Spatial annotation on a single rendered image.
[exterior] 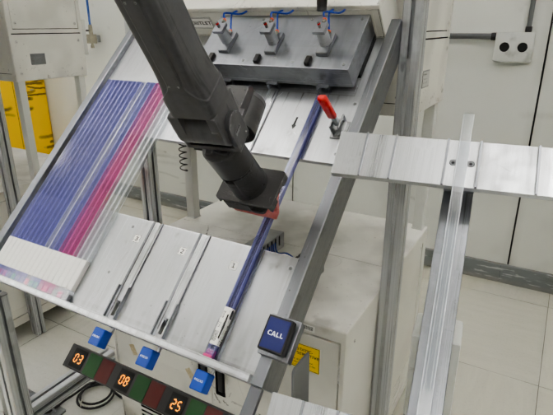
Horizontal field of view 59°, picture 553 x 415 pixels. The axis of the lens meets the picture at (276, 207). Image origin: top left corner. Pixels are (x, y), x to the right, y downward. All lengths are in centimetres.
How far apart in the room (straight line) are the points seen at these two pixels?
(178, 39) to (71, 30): 170
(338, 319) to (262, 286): 31
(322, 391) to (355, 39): 72
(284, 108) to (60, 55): 137
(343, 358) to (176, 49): 73
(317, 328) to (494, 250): 172
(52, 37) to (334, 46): 143
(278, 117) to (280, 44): 14
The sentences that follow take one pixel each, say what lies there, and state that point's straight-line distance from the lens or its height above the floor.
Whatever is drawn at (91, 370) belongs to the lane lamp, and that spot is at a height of 65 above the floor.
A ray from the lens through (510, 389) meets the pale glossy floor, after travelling 202.
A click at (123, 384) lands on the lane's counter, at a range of 88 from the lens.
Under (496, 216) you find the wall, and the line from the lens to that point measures 260.
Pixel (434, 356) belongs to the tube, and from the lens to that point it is 59.
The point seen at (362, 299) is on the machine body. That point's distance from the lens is 114.
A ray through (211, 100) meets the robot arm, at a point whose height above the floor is 112.
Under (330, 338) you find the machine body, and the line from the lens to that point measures 105.
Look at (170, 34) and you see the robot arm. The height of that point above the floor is 119.
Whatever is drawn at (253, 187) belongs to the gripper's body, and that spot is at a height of 97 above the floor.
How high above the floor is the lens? 120
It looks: 20 degrees down
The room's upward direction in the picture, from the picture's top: straight up
